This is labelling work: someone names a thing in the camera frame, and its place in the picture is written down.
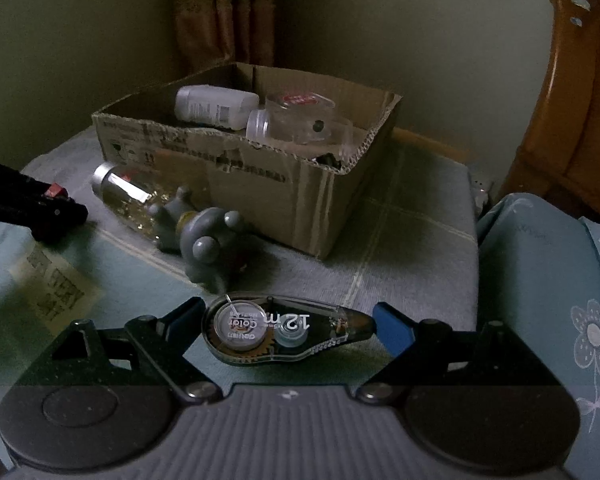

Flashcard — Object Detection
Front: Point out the wooden bed headboard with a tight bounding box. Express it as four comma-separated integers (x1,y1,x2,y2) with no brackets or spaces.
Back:
500,0,600,226

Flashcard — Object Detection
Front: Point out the clear correction tape dispenser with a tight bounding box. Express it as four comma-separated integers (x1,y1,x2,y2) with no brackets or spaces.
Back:
201,291,381,363

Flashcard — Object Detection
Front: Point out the printed paper label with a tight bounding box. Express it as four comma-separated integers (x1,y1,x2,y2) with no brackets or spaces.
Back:
26,247,102,333

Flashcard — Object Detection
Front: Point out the blue floral bed sheet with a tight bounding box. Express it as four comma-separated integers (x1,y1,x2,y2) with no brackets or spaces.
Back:
475,192,600,480

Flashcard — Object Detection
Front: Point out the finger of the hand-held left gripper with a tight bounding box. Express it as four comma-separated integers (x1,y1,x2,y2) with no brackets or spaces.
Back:
0,160,52,197
0,197,89,242

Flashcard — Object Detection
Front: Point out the cardboard box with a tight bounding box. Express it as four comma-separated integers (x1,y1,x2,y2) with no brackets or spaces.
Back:
91,61,403,261

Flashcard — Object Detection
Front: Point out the clear bulb-shaped bottle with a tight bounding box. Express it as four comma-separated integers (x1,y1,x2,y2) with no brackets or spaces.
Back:
246,102,326,147

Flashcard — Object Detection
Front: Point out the beige patterned curtain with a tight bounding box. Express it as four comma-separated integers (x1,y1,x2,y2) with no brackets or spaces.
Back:
171,0,276,76

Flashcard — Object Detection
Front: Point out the grey animal figurine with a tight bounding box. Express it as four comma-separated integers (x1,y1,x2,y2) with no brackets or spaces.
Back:
147,185,246,295

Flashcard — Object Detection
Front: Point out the white wall socket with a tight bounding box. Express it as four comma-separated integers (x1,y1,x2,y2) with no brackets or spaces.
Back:
472,175,492,211

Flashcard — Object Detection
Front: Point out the red and white cube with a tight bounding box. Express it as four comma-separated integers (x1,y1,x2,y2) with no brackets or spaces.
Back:
275,91,317,109

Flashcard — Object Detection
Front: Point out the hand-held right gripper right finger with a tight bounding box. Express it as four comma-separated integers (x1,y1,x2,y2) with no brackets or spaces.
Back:
357,301,566,405

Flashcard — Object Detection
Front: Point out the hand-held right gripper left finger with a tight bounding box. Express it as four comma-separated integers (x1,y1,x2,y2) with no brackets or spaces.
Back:
12,296,221,405

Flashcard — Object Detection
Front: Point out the white plastic bottle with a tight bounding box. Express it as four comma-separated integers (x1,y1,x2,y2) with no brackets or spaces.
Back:
175,85,261,130

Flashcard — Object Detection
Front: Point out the glass bottle with silver cap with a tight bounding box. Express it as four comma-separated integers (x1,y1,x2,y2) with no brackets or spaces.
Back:
91,162,191,247

